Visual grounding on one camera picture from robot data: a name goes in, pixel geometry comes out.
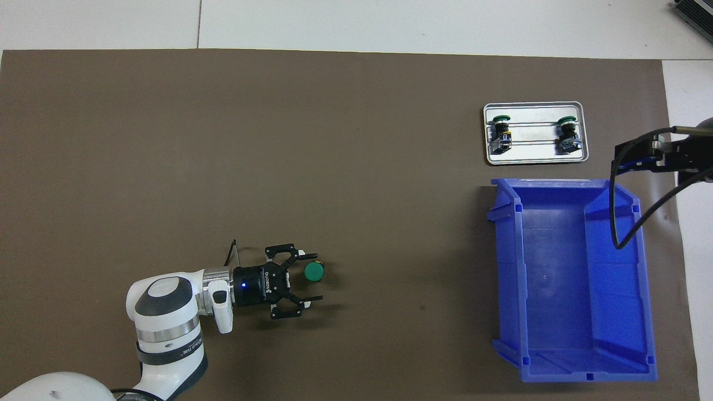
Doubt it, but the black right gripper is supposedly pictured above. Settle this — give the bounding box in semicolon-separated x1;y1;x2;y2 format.
612;117;713;175

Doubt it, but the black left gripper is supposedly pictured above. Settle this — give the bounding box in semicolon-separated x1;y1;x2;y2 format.
232;243;324;321

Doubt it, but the green push button blue base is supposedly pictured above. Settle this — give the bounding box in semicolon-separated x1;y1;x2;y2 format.
555;116;582;154

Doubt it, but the silver metal tray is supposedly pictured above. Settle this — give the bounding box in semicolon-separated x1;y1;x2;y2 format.
483;101;590;166

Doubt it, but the brown table mat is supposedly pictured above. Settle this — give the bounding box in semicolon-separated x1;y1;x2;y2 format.
0;49;701;401

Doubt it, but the blue plastic storage bin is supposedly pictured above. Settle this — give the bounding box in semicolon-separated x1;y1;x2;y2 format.
486;178;658;383

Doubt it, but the grey ribbed device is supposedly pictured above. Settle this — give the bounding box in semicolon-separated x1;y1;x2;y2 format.
671;0;713;40

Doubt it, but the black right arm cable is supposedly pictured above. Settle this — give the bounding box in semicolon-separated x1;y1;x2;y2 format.
609;127;713;250

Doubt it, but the green push button yellow ring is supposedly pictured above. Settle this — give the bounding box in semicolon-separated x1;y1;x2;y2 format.
489;114;513;154

